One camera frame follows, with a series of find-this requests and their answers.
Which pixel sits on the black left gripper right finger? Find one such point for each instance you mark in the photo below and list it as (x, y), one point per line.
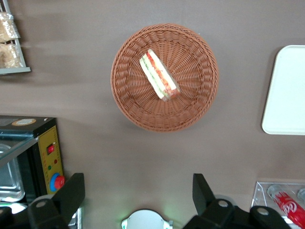
(202, 193)

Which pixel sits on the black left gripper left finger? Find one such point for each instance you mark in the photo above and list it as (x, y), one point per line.
(69, 193)

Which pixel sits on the plastic-wrapped triangle sandwich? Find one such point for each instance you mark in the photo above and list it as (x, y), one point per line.
(158, 74)

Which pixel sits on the brown round wicker basket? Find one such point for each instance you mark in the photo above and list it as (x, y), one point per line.
(190, 95)

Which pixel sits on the cream plastic tray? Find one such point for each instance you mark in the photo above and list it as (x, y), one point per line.
(286, 90)

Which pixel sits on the black oven with yellow panel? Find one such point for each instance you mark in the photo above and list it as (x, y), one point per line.
(48, 140)

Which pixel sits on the clear acrylic can holder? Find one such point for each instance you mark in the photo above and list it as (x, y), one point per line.
(259, 193)

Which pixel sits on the steel baking pan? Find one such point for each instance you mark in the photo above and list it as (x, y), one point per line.
(9, 181)

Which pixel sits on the glass oven door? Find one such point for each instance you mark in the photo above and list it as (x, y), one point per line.
(14, 145)

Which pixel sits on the red cola can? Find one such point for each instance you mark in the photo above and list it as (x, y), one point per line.
(288, 207)

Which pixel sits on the grey metal shelf rack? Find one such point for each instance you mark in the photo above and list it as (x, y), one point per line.
(22, 57)

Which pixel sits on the bagged bread pack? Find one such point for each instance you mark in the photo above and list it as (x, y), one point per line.
(7, 27)
(9, 56)

